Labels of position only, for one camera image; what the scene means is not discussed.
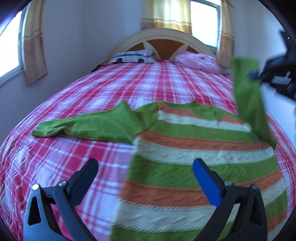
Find pink pillow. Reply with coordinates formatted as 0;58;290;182
174;51;221;74

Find left side window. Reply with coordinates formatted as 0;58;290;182
0;9;26;85

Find cream wooden headboard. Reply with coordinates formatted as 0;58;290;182
106;28;215;62

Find green orange white striped sweater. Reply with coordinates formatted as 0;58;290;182
33;62;287;240

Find yellow curtain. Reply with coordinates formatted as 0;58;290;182
216;0;235;68
140;0;192;34
22;1;48;85

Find yellow left curtain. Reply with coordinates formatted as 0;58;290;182
22;1;48;85

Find yellow right curtain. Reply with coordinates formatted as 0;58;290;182
216;0;235;68

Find red white plaid bedsheet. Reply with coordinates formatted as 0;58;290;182
1;63;295;240

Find yellow middle curtain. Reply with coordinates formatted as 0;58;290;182
140;0;192;34

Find back window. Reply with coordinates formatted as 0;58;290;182
190;1;221;49

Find window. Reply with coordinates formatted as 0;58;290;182
190;1;221;49
0;9;26;85

